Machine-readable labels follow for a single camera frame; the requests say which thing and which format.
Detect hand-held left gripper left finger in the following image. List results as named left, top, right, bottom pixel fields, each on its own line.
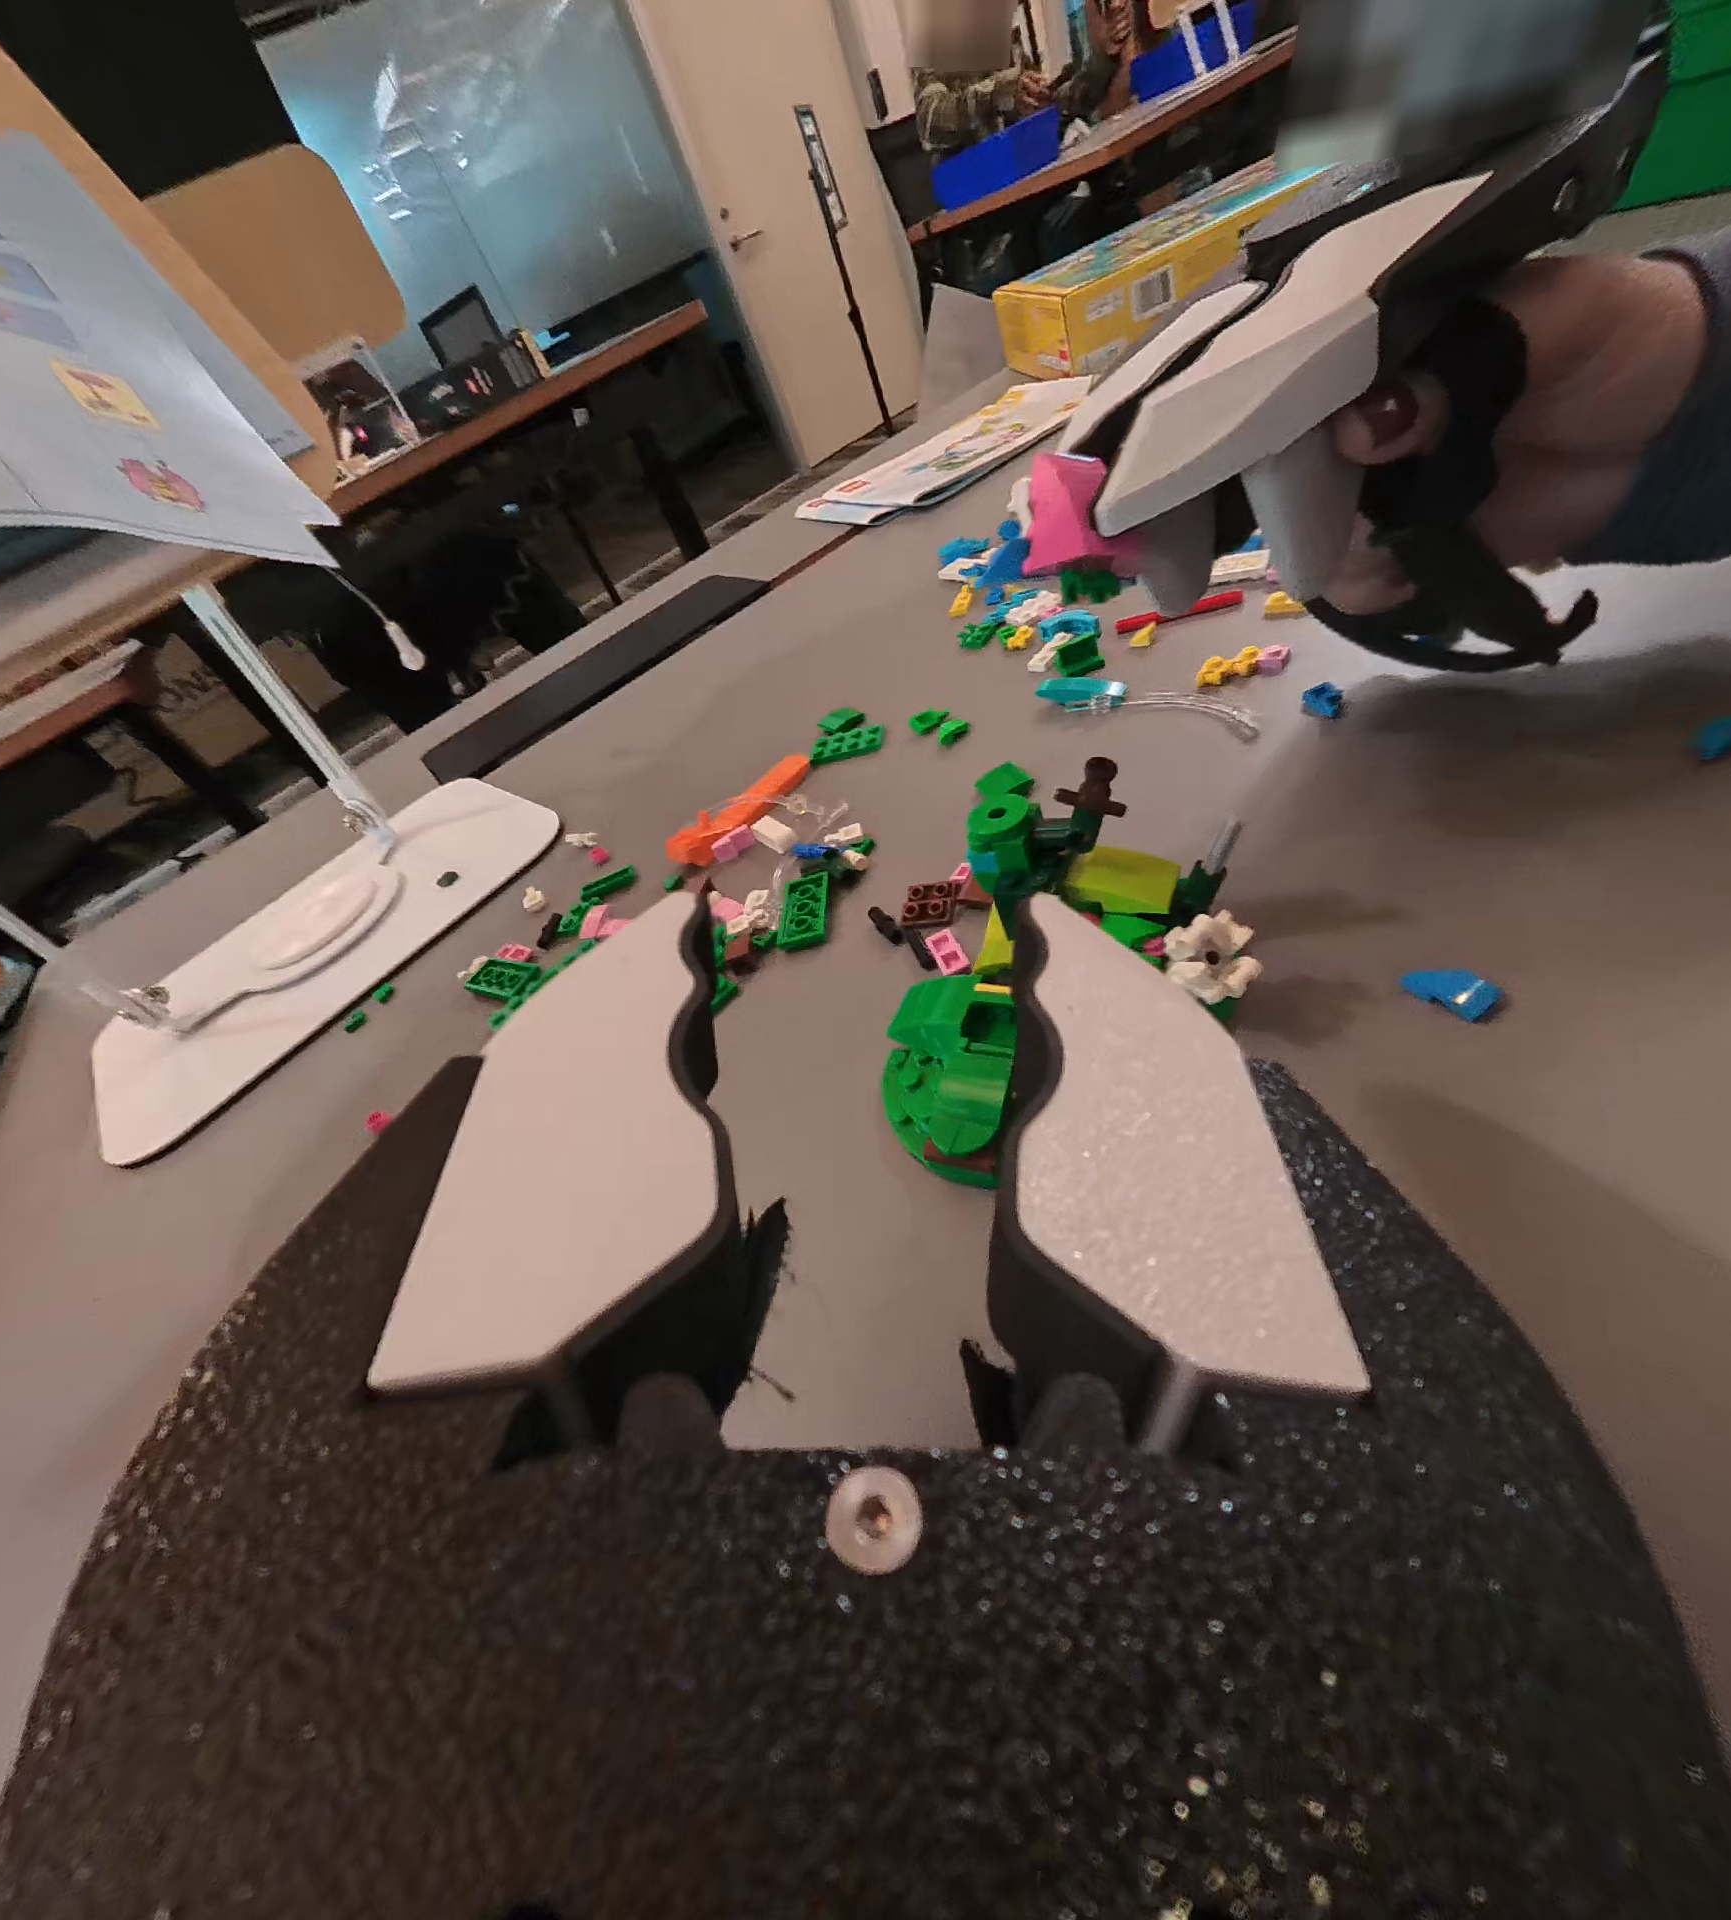
left=363, top=887, right=748, bottom=1449

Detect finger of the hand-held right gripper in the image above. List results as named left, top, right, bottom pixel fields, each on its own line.
left=1058, top=169, right=1498, bottom=463
left=1094, top=288, right=1392, bottom=540

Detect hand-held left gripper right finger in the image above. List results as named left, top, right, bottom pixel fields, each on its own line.
left=962, top=892, right=1374, bottom=1454

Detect pink and blue lego piece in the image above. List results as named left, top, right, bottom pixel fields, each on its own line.
left=1008, top=445, right=1156, bottom=583

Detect lime green lego stem assembly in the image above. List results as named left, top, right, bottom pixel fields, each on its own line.
left=962, top=754, right=1268, bottom=1010

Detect yellow lego box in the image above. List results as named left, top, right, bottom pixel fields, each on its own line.
left=992, top=156, right=1336, bottom=382

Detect lego instruction booklet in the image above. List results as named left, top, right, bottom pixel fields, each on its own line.
left=794, top=377, right=1096, bottom=529

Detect pile of blue yellow lego pieces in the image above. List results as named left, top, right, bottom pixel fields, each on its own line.
left=938, top=501, right=1350, bottom=726

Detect pile of green pink lego pieces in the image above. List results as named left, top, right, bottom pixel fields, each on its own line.
left=465, top=703, right=976, bottom=1038

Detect person's right hand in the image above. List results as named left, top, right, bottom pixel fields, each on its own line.
left=1316, top=251, right=1710, bottom=618

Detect blue storage bin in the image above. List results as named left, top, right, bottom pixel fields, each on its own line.
left=932, top=112, right=1066, bottom=211
left=1128, top=0, right=1258, bottom=100

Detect white door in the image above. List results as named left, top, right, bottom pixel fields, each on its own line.
left=631, top=0, right=930, bottom=470

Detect black rectangular table panel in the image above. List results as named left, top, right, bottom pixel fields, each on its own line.
left=423, top=574, right=774, bottom=785

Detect long wooden table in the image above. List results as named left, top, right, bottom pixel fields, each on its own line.
left=331, top=299, right=713, bottom=563

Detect tan rounded board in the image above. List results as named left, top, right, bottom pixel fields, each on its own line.
left=147, top=141, right=411, bottom=362

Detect large instruction sheet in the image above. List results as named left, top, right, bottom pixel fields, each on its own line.
left=0, top=132, right=347, bottom=572

